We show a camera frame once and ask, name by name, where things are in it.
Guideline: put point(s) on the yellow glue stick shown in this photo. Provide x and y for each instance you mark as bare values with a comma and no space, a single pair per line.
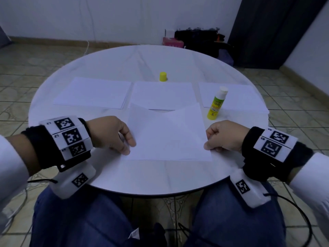
218,104

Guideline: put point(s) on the person's left hand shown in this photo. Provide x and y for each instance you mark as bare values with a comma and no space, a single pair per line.
110,133

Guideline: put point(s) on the person's right forearm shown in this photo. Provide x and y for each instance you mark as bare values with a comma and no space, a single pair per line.
313,187

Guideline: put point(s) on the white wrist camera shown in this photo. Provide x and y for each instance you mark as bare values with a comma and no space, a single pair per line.
249,187
74,180

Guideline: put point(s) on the black right wristband with markers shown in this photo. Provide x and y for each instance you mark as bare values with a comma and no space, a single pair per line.
275,154

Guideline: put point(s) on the single white paper sheet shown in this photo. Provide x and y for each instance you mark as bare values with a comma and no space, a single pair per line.
167,136
163,95

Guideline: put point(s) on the person's right hand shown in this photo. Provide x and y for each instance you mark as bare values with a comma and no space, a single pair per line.
226,135

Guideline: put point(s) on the black bag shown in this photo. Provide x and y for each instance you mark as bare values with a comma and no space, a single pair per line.
198,41

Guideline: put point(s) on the white tissue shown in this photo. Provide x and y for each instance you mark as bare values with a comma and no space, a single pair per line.
134,233

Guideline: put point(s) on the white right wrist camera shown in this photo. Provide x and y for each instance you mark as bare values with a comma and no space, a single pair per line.
249,187

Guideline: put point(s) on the person's legs in blue jeans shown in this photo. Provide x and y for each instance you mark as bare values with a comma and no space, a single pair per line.
87,218

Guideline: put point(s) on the blue suitcase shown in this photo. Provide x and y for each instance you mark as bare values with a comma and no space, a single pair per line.
225,56

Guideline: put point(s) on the grey door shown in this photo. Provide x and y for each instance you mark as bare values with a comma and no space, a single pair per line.
3,36

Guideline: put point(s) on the white paper stack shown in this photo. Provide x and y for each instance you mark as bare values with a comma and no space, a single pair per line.
244,97
92,92

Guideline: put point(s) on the black wardrobe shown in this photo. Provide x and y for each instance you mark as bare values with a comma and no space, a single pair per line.
272,30

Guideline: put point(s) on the black wristband with markers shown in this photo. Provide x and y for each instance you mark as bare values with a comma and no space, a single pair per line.
275,154
61,141

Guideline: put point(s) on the person's left forearm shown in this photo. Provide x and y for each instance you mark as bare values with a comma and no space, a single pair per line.
13,167

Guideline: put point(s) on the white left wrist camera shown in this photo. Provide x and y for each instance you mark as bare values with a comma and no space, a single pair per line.
74,180

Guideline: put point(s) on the pink box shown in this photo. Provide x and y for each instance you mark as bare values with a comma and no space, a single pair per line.
173,42

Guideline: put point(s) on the yellow glue stick cap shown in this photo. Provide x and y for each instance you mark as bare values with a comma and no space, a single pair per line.
163,76

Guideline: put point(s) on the black left wristband with markers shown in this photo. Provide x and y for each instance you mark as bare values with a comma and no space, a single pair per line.
61,141

